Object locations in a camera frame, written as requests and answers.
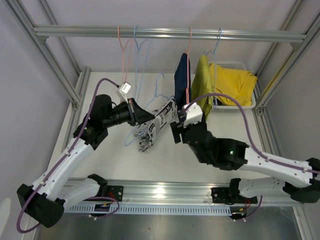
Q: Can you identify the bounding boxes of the blue hanger of print trousers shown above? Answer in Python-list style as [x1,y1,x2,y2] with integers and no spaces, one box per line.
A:
[124,73,174,147]

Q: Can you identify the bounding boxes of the aluminium frame left post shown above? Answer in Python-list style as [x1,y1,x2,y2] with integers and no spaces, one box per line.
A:
[5,0,92,149]

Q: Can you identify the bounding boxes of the olive green trousers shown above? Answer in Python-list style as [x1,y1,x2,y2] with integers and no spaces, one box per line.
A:
[191,55,214,120]

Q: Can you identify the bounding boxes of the white slotted cable duct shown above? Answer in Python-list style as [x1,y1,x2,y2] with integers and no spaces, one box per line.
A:
[65,202,232,216]

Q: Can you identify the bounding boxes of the blue hanger of olive trousers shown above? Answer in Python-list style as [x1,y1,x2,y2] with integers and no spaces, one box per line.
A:
[204,27,222,93]

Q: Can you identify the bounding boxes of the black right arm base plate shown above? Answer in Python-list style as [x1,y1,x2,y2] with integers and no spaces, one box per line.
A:
[211,187,258,205]

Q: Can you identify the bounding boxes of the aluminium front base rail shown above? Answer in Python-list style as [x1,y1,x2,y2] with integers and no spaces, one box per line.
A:
[62,178,306,207]

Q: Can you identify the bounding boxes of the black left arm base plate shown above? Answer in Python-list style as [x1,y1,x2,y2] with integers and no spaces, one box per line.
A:
[102,185,124,202]

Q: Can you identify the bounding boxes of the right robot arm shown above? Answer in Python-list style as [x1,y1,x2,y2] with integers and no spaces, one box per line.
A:
[170,113,320,204]

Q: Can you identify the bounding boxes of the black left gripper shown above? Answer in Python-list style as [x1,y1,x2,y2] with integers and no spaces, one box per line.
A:
[103,97,155,128]

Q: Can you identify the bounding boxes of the yellow trousers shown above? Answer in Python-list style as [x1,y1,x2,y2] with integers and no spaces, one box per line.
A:
[209,63,258,108]

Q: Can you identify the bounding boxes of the blue hanger of yellow trousers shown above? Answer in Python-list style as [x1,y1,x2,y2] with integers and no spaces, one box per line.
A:
[133,25,149,102]

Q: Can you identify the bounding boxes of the black white print trousers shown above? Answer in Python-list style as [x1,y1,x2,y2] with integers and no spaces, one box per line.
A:
[133,97,178,153]

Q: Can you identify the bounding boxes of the pink hanger of navy trousers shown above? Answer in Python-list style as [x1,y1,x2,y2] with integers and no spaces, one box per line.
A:
[186,26,192,104]

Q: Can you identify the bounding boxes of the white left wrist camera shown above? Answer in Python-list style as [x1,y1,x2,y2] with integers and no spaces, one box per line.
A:
[116,81,132,103]

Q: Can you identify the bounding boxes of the navy blue trousers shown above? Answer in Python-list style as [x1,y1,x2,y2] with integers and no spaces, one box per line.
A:
[174,53,191,111]

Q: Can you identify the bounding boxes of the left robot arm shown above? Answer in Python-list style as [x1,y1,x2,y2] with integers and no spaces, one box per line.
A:
[17,94,155,228]

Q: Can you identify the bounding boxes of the white plastic basket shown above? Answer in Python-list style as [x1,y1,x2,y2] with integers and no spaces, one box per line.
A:
[209,60,256,109]

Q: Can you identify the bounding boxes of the aluminium hanging rail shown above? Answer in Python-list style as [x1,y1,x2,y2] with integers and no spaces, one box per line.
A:
[33,25,307,44]

